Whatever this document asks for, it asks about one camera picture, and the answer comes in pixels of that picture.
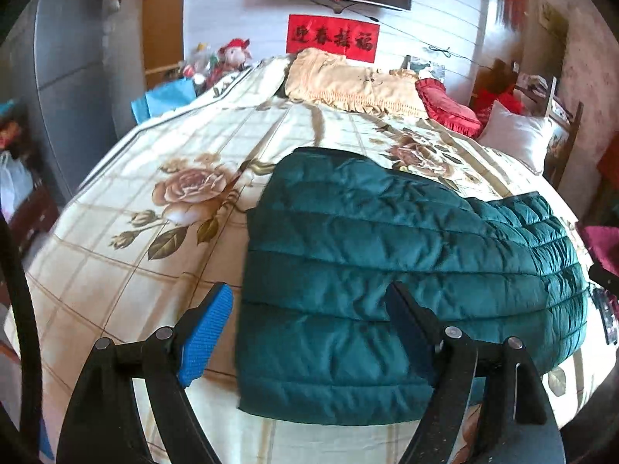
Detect dark green quilted jacket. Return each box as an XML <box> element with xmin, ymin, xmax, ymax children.
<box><xmin>235</xmin><ymin>148</ymin><xmax>590</xmax><ymax>426</ymax></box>

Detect red clothes on chair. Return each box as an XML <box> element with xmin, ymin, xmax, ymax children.
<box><xmin>471</xmin><ymin>87</ymin><xmax>526</xmax><ymax>125</ymax></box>

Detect maroon blanket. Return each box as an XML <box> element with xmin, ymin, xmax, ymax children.
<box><xmin>577</xmin><ymin>224</ymin><xmax>619</xmax><ymax>275</ymax></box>

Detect white pillow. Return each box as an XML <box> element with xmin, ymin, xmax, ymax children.
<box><xmin>477</xmin><ymin>101</ymin><xmax>553</xmax><ymax>175</ymax></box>

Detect red ruffled heart cushion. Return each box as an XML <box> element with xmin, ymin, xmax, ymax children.
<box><xmin>416</xmin><ymin>78</ymin><xmax>482</xmax><ymax>139</ymax></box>

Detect floral cream bed sheet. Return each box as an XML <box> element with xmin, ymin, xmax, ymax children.
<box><xmin>26</xmin><ymin>58</ymin><xmax>616</xmax><ymax>463</ymax></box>

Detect wooden chair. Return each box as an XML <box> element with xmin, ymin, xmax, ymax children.
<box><xmin>493</xmin><ymin>73</ymin><xmax>583</xmax><ymax>189</ymax></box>

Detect white plastic bag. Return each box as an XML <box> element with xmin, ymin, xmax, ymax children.
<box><xmin>0</xmin><ymin>151</ymin><xmax>34</xmax><ymax>222</ymax></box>

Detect framed photo on headboard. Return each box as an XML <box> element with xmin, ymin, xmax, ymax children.
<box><xmin>402</xmin><ymin>55</ymin><xmax>445</xmax><ymax>83</ymax></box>

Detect yellow fringed pillow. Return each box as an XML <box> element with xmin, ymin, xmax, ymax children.
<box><xmin>284</xmin><ymin>48</ymin><xmax>427</xmax><ymax>119</ymax></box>

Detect grey refrigerator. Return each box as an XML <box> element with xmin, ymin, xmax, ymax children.
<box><xmin>1</xmin><ymin>0</ymin><xmax>118</xmax><ymax>206</ymax></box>

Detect pig plush toy red hat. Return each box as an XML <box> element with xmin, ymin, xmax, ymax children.
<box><xmin>217</xmin><ymin>39</ymin><xmax>252</xmax><ymax>72</ymax></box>

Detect black cable near camera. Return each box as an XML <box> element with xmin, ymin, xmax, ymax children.
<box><xmin>0</xmin><ymin>212</ymin><xmax>45</xmax><ymax>464</ymax></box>

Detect black cable on wall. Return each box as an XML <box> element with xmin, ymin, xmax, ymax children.
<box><xmin>308</xmin><ymin>0</ymin><xmax>490</xmax><ymax>66</ymax></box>

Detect red Chinese wall banner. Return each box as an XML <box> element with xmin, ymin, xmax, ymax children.
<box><xmin>286</xmin><ymin>15</ymin><xmax>380</xmax><ymax>63</ymax></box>

